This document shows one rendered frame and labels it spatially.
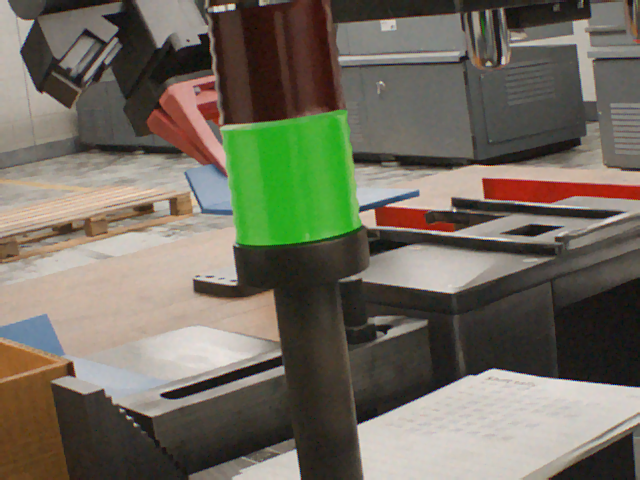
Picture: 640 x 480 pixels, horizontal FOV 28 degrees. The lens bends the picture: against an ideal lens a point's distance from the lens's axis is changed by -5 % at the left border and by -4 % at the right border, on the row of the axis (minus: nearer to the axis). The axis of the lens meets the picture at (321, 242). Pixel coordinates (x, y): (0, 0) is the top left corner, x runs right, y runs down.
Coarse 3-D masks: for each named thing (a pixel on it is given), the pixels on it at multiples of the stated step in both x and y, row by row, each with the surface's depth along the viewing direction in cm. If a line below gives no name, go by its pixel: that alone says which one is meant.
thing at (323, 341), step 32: (256, 256) 38; (288, 256) 38; (320, 256) 38; (352, 256) 38; (256, 288) 39; (288, 288) 39; (320, 288) 39; (288, 320) 39; (320, 320) 39; (288, 352) 40; (320, 352) 39; (288, 384) 40; (320, 384) 40; (320, 416) 40; (352, 416) 40; (320, 448) 40; (352, 448) 40
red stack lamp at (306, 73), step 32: (320, 0) 37; (224, 32) 37; (256, 32) 37; (288, 32) 37; (320, 32) 37; (224, 64) 38; (256, 64) 37; (288, 64) 37; (320, 64) 37; (224, 96) 38; (256, 96) 37; (288, 96) 37; (320, 96) 37
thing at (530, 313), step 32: (544, 288) 61; (576, 288) 63; (608, 288) 64; (448, 320) 58; (480, 320) 59; (512, 320) 60; (544, 320) 62; (576, 320) 70; (608, 320) 69; (448, 352) 59; (480, 352) 59; (512, 352) 60; (544, 352) 62; (576, 352) 71; (608, 352) 69; (448, 384) 59
